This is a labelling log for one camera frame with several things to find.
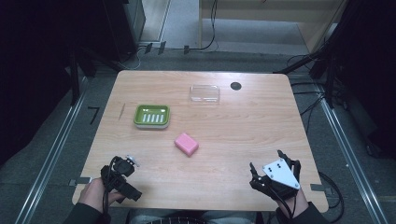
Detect black floor cables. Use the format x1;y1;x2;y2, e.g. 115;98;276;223
286;53;347;134

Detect person's right hand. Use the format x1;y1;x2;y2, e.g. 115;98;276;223
275;188;310;219

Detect left hand-held gripper cable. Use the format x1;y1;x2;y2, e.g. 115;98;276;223
102;156;121;218

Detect person's left hand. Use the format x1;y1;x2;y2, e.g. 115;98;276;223
77;176;126;215

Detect hand-held gripper cable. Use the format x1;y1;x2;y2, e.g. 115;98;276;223
264;183;297;220
102;156;121;218

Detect right hand-held gripper cable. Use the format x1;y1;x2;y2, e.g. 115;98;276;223
264;183;297;220

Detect metal floor rail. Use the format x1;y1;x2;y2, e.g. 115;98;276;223
314;83;389;224
14;76;90;224

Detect clear plastic container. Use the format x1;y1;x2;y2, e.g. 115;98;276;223
189;84;221;105

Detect black hanging cable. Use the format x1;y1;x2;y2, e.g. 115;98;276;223
188;0;219;52

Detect dark cabinet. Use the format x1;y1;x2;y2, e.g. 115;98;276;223
102;0;147;63

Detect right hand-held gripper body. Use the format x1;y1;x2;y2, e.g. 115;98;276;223
257;158;303;201

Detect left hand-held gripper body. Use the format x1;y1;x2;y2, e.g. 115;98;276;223
100;154;143;205

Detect green soap dish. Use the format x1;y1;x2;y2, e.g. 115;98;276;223
133;104;172;131

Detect white floor cable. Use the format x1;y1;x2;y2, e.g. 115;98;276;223
119;45;148;71

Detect pink soap bar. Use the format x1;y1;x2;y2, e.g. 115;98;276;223
173;132;200;158

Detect black floor tape mark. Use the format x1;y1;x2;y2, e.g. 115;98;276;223
87;105;101;126

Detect light wooden cabinet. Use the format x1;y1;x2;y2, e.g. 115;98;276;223
198;0;347;54

